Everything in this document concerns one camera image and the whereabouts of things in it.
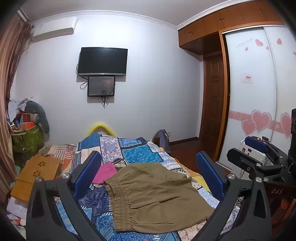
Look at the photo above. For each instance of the orange box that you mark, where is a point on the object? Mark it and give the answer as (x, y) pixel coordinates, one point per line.
(29, 122)

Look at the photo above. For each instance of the wooden lap table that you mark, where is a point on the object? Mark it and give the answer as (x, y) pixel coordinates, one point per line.
(30, 176)

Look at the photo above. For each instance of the folded light cloths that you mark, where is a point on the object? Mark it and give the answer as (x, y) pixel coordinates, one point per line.
(16, 208)

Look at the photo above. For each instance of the white device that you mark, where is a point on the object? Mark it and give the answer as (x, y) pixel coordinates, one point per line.
(266, 158)

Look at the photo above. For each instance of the yellow headboard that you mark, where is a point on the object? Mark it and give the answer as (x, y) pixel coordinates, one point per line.
(99, 126)

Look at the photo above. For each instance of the wardrobe label sticker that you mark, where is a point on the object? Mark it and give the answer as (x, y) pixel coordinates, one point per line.
(247, 78)

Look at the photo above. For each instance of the white sliding wardrobe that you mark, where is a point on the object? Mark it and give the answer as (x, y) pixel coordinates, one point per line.
(249, 92)

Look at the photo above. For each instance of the striped blanket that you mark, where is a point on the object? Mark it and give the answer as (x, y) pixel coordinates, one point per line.
(57, 149)

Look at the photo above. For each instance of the blue patchwork blanket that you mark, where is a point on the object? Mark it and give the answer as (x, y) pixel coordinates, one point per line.
(138, 150)

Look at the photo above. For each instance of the small black monitor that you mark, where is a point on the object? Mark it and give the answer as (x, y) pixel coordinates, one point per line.
(101, 85)

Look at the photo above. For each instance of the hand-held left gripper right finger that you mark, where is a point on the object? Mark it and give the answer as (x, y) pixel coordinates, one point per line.
(209, 176)

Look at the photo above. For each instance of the wooden overhead cabinet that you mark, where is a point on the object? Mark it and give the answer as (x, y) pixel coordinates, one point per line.
(208, 27)

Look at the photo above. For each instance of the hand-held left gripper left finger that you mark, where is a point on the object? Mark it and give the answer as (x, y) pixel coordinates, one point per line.
(89, 176)

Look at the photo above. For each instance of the grey backpack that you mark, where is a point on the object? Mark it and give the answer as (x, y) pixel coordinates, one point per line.
(161, 138)

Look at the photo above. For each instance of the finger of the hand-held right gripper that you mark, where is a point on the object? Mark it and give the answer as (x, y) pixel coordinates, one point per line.
(255, 141)
(240, 155)

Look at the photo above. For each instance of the green bag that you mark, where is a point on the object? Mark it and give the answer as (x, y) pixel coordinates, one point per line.
(25, 141)

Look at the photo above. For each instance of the grey plush toy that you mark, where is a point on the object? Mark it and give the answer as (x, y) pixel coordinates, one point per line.
(39, 113)

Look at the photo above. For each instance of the khaki pants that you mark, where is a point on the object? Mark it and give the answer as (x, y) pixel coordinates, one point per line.
(157, 197)

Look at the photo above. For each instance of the yellow orange sheet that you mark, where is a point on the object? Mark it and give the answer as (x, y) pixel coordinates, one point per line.
(198, 179)

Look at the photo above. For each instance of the wall-mounted black television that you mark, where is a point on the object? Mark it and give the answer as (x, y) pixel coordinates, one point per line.
(103, 60)

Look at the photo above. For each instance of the brown wooden door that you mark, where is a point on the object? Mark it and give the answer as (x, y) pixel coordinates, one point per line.
(214, 97)

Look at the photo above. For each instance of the striped brown curtain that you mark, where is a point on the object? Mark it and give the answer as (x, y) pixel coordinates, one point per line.
(9, 69)

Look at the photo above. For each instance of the white air conditioner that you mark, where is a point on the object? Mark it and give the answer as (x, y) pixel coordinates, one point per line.
(53, 29)

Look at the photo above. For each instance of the pink cloth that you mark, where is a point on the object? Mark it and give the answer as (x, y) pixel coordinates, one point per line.
(105, 172)

